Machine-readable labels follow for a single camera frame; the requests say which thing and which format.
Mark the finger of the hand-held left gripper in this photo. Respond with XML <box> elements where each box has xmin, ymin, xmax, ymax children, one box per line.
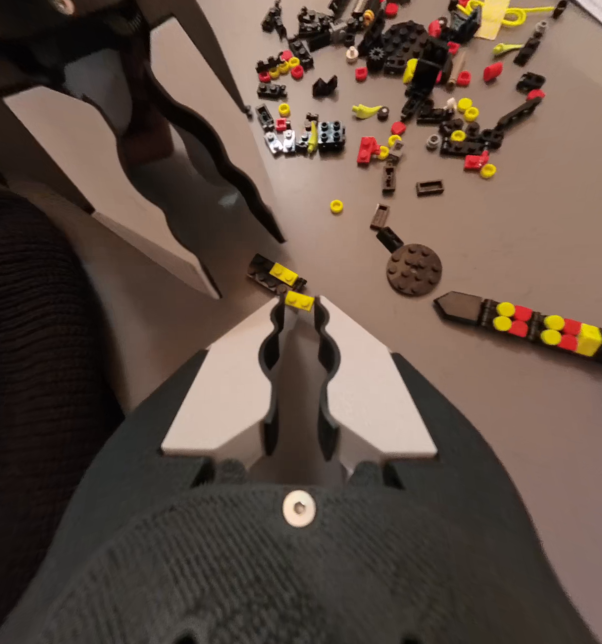
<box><xmin>3</xmin><ymin>85</ymin><xmax>223</xmax><ymax>301</ymax></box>
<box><xmin>144</xmin><ymin>18</ymin><xmax>288</xmax><ymax>244</ymax></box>

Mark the black round lego plate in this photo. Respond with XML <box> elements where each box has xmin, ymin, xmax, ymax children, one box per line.
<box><xmin>386</xmin><ymin>244</ymin><xmax>443</xmax><ymax>298</ymax></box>

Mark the dark lego plate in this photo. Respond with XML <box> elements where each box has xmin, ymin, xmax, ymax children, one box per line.
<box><xmin>247</xmin><ymin>253</ymin><xmax>308</xmax><ymax>295</ymax></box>

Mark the black red yellow lego assembly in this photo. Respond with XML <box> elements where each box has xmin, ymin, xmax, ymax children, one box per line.
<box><xmin>433</xmin><ymin>291</ymin><xmax>602</xmax><ymax>370</ymax></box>

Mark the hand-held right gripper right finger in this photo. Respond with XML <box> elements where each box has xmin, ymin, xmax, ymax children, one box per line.
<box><xmin>314</xmin><ymin>296</ymin><xmax>439</xmax><ymax>486</ymax></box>

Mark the pile of lego pieces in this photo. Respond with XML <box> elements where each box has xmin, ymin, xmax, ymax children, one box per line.
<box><xmin>255</xmin><ymin>0</ymin><xmax>568</xmax><ymax>255</ymax></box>

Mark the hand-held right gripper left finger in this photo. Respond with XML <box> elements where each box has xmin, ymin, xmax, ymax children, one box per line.
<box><xmin>161</xmin><ymin>297</ymin><xmax>288</xmax><ymax>478</ymax></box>

